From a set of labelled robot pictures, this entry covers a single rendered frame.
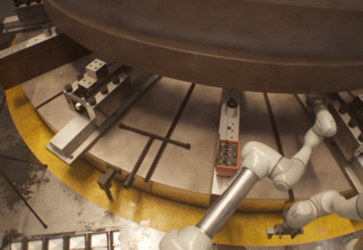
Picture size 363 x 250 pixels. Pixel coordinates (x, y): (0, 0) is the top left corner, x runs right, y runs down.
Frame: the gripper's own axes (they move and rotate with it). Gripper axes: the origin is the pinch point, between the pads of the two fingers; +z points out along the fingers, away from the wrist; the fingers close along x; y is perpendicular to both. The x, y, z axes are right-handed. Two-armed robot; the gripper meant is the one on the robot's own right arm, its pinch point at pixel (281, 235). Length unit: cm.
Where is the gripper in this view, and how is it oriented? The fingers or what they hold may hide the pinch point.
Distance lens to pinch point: 172.0
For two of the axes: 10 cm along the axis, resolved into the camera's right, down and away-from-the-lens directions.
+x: 10.0, 0.4, -0.4
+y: -0.6, 7.5, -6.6
